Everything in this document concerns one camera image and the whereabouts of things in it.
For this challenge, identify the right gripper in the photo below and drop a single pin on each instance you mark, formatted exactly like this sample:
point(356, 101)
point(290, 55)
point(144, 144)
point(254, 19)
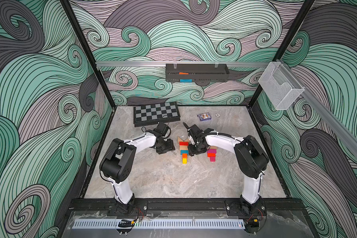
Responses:
point(193, 150)

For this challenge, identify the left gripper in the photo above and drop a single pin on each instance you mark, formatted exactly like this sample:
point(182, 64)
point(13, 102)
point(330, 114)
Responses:
point(170, 147)

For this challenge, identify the red rectangular block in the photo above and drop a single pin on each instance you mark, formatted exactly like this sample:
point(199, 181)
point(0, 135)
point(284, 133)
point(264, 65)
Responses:
point(183, 143)

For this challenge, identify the wooden rectangular block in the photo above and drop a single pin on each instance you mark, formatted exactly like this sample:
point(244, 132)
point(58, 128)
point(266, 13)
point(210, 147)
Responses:
point(181, 147)

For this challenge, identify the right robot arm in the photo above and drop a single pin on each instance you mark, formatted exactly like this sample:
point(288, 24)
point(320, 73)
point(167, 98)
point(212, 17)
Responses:
point(250, 156)

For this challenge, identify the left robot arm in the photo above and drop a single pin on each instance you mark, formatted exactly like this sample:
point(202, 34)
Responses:
point(118, 161)

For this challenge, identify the playing card box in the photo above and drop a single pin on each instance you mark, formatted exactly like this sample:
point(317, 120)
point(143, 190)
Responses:
point(204, 117)

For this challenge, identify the black grey chessboard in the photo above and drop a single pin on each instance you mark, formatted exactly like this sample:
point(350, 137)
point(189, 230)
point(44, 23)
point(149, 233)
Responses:
point(147, 115)

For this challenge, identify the clear acrylic holder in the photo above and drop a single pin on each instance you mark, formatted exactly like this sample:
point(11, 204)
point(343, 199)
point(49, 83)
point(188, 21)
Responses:
point(280, 85)

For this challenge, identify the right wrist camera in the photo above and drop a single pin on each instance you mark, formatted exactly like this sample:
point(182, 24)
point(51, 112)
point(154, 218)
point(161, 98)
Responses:
point(196, 135)

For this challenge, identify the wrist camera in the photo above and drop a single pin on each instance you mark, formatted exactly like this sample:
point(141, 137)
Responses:
point(163, 130)
point(196, 135)

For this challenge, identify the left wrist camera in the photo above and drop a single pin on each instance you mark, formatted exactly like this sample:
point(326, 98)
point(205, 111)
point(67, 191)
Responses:
point(163, 130)

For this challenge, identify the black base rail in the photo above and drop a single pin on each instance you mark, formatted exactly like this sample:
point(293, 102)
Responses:
point(152, 207)

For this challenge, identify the black wall tray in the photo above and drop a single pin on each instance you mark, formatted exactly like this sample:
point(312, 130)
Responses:
point(198, 73)

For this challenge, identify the aluminium wall rail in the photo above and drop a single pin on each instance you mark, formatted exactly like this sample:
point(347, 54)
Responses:
point(138, 63)

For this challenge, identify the white perforated cable duct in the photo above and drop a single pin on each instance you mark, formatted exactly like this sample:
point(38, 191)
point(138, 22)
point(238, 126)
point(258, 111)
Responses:
point(162, 224)

